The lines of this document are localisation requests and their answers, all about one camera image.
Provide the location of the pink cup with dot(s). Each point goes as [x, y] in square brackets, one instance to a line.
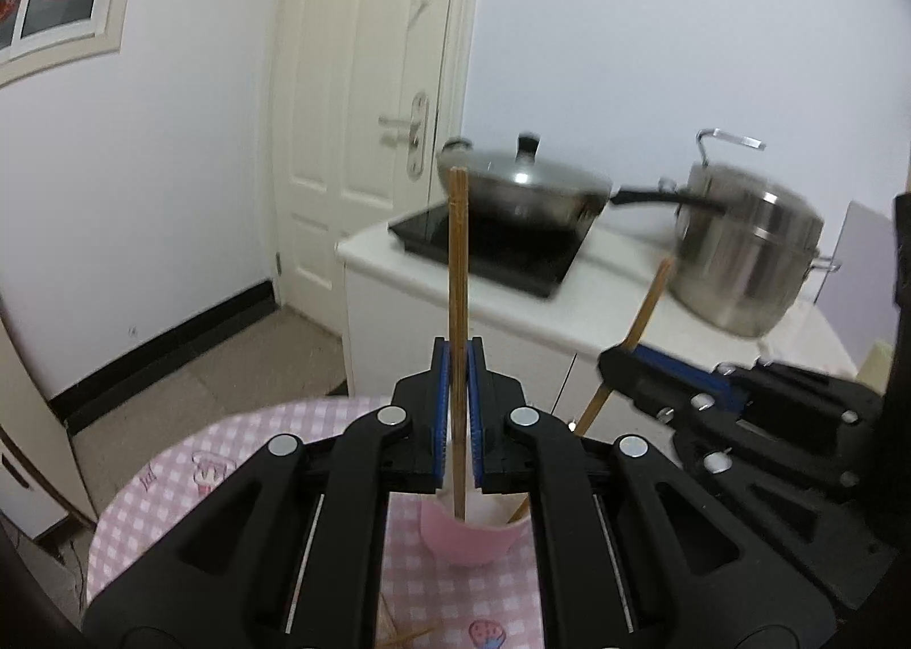
[462, 546]

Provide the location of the pink checked tablecloth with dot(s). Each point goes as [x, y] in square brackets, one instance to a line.
[213, 450]

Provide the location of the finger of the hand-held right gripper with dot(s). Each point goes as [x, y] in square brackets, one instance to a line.
[712, 389]
[783, 471]

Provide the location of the white counter cabinet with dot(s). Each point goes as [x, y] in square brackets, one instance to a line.
[398, 336]

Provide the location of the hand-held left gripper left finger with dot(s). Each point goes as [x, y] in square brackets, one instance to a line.
[443, 407]

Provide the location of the stainless steel steamer pot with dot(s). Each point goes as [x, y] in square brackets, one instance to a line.
[747, 265]

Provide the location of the single wooden chopstick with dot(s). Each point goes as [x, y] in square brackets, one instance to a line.
[644, 314]
[455, 250]
[409, 637]
[462, 250]

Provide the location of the black induction cooktop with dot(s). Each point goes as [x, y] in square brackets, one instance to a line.
[498, 257]

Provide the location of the glass wok lid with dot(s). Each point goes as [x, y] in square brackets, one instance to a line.
[498, 169]

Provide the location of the cream panel door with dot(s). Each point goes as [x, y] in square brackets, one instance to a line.
[334, 87]

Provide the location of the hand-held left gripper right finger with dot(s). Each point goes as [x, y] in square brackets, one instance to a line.
[475, 407]

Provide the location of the red window decal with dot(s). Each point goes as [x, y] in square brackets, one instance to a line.
[8, 5]

